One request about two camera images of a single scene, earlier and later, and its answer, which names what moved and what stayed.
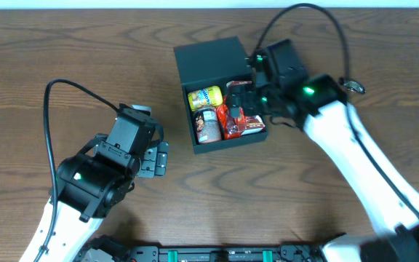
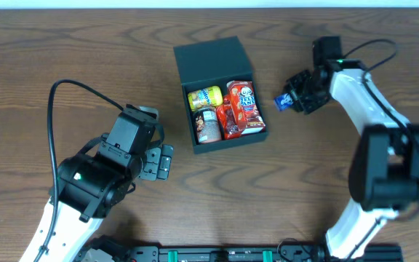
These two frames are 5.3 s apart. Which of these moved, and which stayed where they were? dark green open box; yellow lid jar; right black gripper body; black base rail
Moved: right black gripper body
Stayed: yellow lid jar; dark green open box; black base rail
